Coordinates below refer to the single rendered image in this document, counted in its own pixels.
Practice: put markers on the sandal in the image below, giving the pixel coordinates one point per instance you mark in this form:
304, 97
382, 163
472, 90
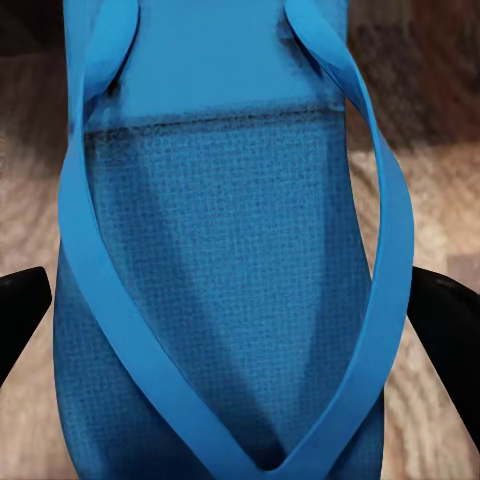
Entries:
214, 313

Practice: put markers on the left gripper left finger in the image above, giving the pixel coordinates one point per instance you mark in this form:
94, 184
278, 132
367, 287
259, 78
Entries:
25, 296

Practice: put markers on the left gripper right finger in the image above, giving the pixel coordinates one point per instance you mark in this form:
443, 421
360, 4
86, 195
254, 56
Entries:
446, 317

